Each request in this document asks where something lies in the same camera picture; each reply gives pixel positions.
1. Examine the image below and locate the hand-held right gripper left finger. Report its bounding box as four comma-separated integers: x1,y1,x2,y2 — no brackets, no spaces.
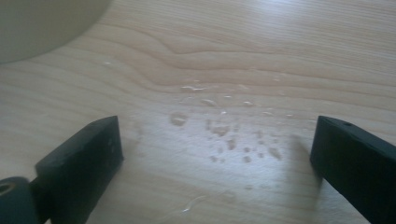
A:
29,115,124,224

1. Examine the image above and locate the white round container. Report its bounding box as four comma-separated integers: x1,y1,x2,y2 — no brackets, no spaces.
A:
0,0,114,65

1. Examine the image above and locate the water droplets spill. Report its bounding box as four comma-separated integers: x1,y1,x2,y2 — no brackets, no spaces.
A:
167,78,295,166

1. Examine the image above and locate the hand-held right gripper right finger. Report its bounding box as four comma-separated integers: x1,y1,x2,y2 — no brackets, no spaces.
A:
309,115,396,224

